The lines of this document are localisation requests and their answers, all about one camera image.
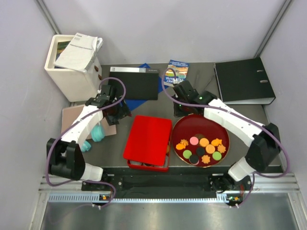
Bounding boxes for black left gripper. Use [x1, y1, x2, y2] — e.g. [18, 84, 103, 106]
[106, 96, 131, 126]

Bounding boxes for metal tongs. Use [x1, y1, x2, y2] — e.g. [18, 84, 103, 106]
[193, 71, 215, 92]

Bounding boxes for orange flower cookie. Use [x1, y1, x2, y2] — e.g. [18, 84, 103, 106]
[180, 139, 189, 147]
[201, 155, 211, 164]

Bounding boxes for red box lid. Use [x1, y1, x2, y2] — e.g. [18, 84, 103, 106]
[123, 115, 172, 169]

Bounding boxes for red cookie box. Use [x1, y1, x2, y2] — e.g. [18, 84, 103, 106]
[123, 136, 170, 173]

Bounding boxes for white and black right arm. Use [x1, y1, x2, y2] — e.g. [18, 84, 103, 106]
[172, 80, 281, 190]

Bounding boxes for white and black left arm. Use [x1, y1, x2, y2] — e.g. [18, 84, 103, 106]
[45, 80, 127, 190]

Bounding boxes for white storage box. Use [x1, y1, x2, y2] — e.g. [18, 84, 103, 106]
[44, 35, 102, 102]

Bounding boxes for black flat notebook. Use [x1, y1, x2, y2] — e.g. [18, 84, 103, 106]
[109, 67, 160, 100]

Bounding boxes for dark red round plate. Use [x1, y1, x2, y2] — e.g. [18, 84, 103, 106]
[171, 115, 230, 168]

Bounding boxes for light blue headphones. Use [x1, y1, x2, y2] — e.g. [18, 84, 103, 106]
[81, 123, 105, 152]

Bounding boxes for pink macaron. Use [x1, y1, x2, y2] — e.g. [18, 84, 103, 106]
[189, 137, 199, 146]

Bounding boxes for white paper manual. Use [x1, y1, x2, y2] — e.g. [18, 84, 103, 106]
[54, 33, 103, 73]

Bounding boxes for orange fish cookie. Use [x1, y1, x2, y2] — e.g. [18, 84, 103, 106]
[211, 138, 223, 147]

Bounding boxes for green macaron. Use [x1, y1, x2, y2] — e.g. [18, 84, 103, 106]
[212, 151, 222, 161]
[183, 149, 192, 159]

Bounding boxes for orange star cookie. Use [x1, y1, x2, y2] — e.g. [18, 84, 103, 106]
[217, 144, 226, 153]

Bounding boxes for black pink sandwich cookie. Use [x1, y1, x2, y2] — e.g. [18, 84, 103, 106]
[189, 154, 199, 165]

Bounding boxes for black ring binder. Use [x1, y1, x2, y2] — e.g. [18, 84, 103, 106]
[214, 57, 276, 105]

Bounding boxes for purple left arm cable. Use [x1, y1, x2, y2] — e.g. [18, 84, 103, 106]
[46, 77, 127, 208]

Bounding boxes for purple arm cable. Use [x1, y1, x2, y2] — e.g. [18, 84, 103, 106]
[46, 77, 127, 208]
[161, 68, 291, 208]

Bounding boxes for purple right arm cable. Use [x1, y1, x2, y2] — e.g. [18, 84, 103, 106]
[161, 68, 291, 208]

